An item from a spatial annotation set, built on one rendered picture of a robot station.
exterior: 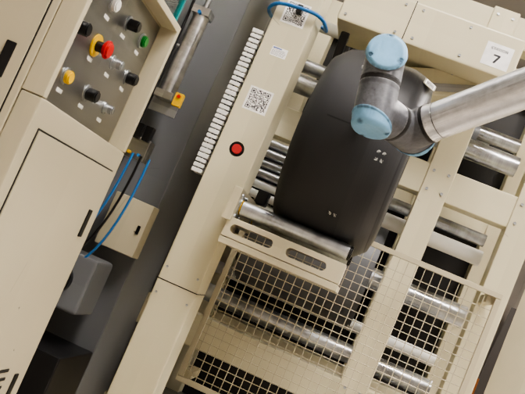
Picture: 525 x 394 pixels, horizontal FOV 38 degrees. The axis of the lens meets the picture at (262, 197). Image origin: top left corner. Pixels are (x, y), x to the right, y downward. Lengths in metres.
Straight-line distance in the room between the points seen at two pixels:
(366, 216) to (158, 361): 0.74
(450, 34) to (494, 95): 0.98
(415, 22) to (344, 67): 0.56
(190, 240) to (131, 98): 0.47
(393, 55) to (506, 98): 0.25
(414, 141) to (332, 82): 0.42
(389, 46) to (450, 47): 0.92
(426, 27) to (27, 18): 1.45
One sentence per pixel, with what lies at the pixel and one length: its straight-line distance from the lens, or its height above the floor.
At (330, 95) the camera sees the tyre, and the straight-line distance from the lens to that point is 2.06.
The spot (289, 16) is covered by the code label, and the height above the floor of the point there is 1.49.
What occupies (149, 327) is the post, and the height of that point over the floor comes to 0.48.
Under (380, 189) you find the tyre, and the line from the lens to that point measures 2.04.
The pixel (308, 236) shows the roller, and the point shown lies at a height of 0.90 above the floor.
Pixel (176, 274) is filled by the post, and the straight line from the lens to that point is 2.25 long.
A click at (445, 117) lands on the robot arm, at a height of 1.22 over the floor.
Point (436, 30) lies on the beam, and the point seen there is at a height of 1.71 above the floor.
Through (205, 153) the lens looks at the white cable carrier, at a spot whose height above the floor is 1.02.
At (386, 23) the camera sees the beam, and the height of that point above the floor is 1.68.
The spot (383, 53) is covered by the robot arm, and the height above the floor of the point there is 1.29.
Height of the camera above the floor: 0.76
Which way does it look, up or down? 5 degrees up
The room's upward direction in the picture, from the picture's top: 23 degrees clockwise
